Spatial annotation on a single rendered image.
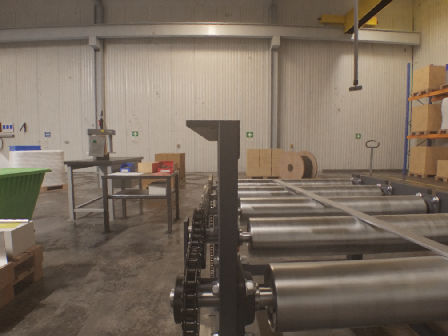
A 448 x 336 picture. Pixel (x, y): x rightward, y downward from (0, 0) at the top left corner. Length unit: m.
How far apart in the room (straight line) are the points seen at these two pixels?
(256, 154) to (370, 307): 7.94
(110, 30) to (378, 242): 11.97
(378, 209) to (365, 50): 12.60
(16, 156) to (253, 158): 6.48
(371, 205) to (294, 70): 11.02
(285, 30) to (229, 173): 11.49
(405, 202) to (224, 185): 1.01
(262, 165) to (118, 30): 7.99
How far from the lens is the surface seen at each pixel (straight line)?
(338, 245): 0.78
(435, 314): 0.59
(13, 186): 3.15
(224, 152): 0.33
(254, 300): 0.45
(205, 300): 0.48
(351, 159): 12.62
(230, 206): 0.34
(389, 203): 1.21
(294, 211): 1.03
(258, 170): 8.38
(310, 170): 7.72
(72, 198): 4.40
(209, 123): 0.42
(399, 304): 0.53
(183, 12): 12.52
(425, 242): 0.68
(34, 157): 7.47
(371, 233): 0.83
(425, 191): 1.41
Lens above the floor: 1.12
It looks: 5 degrees down
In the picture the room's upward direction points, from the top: straight up
